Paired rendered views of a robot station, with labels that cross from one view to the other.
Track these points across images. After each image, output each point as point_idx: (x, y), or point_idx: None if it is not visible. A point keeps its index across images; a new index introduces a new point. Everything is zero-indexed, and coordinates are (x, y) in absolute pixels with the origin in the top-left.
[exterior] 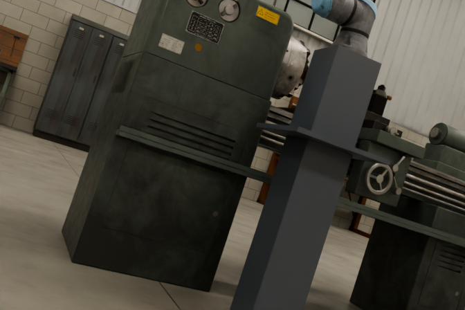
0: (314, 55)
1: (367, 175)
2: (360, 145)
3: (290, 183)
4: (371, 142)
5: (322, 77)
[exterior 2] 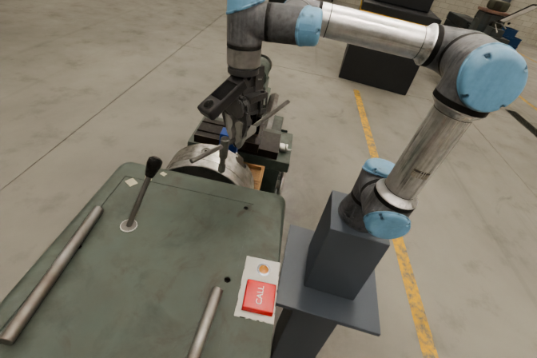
0: (333, 235)
1: (280, 194)
2: (266, 173)
3: (331, 322)
4: (279, 172)
5: (361, 264)
